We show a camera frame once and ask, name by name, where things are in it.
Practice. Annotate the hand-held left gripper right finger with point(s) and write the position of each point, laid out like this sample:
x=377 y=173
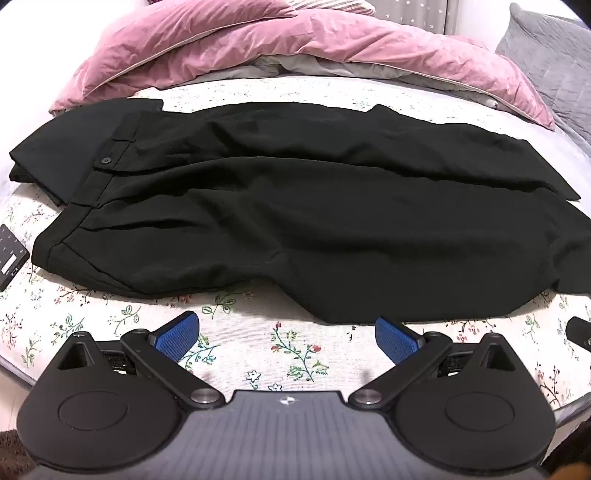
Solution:
x=392 y=339

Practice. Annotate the grey quilted headboard cushion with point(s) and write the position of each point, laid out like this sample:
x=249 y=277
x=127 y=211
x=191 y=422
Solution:
x=554 y=60

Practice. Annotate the striped pillow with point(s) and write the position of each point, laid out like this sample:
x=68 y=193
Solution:
x=323 y=5

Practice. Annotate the black flat device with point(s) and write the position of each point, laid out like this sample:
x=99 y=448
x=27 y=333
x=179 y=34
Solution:
x=11 y=258

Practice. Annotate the floral bed sheet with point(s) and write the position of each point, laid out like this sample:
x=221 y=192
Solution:
x=286 y=341

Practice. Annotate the grey star-print curtain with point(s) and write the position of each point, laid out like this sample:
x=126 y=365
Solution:
x=415 y=14

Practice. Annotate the black pants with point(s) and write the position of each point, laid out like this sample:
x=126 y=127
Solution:
x=300 y=221

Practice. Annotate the pink duvet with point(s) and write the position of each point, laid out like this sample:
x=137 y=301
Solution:
x=207 y=37

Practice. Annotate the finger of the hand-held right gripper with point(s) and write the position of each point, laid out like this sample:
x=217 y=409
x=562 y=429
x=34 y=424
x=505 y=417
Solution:
x=579 y=330

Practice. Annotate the black folded cloth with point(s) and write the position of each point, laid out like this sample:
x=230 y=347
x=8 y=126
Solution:
x=69 y=134

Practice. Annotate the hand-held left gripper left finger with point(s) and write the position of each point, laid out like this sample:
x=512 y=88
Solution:
x=178 y=334

